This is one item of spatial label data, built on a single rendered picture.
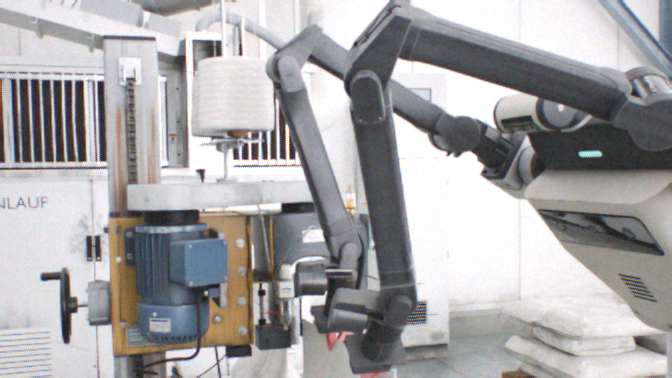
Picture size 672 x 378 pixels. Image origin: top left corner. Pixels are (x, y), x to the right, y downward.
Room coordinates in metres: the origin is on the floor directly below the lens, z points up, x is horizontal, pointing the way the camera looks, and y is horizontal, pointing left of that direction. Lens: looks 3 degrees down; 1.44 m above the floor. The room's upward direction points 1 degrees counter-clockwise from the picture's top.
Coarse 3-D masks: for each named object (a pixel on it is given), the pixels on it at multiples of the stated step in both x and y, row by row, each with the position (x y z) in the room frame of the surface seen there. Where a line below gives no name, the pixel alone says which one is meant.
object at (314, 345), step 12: (312, 324) 1.74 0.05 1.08; (312, 336) 1.74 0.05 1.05; (324, 336) 1.66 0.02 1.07; (312, 348) 1.74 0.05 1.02; (324, 348) 1.66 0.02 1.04; (336, 348) 1.58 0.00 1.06; (312, 360) 1.74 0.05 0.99; (324, 360) 1.66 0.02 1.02; (336, 360) 1.58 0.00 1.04; (348, 360) 1.46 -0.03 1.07; (312, 372) 1.74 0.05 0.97; (324, 372) 1.66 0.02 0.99; (336, 372) 1.58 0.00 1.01; (348, 372) 1.46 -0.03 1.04
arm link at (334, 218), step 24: (288, 72) 1.43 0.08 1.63; (288, 96) 1.46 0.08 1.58; (288, 120) 1.48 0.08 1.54; (312, 120) 1.48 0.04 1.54; (312, 144) 1.48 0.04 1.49; (312, 168) 1.49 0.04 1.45; (312, 192) 1.50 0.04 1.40; (336, 192) 1.50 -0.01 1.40; (336, 216) 1.50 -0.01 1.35; (336, 240) 1.50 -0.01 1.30
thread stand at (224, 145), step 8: (224, 0) 1.78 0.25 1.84; (224, 8) 1.78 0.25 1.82; (224, 16) 1.77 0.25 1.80; (224, 24) 1.78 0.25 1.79; (224, 32) 1.78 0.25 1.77; (224, 40) 1.78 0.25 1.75; (224, 48) 1.78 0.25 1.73; (224, 56) 1.78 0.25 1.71; (224, 136) 1.78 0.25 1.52; (232, 136) 1.65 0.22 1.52; (240, 136) 1.65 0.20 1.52; (200, 144) 1.86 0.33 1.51; (208, 144) 1.85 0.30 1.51; (216, 144) 1.85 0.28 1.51; (224, 144) 1.77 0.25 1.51; (232, 144) 1.67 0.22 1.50; (240, 144) 1.62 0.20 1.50; (224, 152) 1.77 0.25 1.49; (224, 160) 1.78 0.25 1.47; (224, 168) 1.77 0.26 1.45; (224, 176) 1.78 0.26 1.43
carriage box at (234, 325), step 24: (216, 216) 1.76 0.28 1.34; (240, 216) 1.78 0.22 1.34; (120, 240) 1.70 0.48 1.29; (240, 240) 1.78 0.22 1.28; (120, 264) 1.70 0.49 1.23; (240, 264) 1.78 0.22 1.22; (120, 288) 1.69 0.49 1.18; (240, 288) 1.78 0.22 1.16; (120, 312) 1.70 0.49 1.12; (216, 312) 1.76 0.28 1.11; (240, 312) 1.78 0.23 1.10; (120, 336) 1.69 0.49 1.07; (216, 336) 1.76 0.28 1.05; (240, 336) 1.78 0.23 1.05
